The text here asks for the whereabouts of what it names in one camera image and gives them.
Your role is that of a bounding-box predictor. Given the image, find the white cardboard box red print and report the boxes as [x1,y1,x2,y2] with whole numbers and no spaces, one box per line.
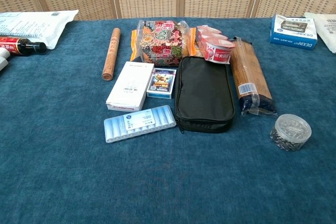
[106,61,155,111]

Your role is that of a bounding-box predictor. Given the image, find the blue playing card box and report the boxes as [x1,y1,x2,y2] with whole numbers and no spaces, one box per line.
[146,68,177,100]

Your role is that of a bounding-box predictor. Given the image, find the blue white Dexin box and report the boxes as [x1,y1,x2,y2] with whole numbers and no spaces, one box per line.
[269,14,318,51]

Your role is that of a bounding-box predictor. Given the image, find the white plastic object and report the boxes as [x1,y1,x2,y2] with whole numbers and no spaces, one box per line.
[0,47,11,72]

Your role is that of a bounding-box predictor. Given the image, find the black zippered pouch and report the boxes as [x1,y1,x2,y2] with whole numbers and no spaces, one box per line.
[174,56,236,134]

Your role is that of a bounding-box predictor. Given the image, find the clear pack of white batteries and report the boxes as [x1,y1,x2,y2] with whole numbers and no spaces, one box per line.
[103,104,177,144]

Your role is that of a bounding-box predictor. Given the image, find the colourful mixed grain bag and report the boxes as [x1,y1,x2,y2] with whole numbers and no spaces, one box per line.
[130,19,197,68]

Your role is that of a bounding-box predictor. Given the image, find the red white cup pack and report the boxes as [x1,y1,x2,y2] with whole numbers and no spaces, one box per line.
[196,25,236,65]

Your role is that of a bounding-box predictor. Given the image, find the brown noodle packet clear wrap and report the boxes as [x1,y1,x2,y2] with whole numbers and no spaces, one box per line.
[229,36,278,118]

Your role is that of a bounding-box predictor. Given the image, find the blue table cloth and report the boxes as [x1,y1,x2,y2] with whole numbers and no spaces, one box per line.
[0,17,336,224]

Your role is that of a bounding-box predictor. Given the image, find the clear round jar dark seeds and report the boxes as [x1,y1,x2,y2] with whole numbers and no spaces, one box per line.
[269,113,312,153]

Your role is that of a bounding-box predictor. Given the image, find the white plastic mailer bag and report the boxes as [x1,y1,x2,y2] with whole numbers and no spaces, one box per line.
[0,9,79,50]

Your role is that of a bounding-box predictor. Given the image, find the dark sauce bottle red label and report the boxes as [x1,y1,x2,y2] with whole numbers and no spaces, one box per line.
[0,36,47,57]

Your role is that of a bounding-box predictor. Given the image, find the white plastic bag printed barcode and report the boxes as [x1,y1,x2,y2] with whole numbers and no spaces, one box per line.
[304,12,336,54]

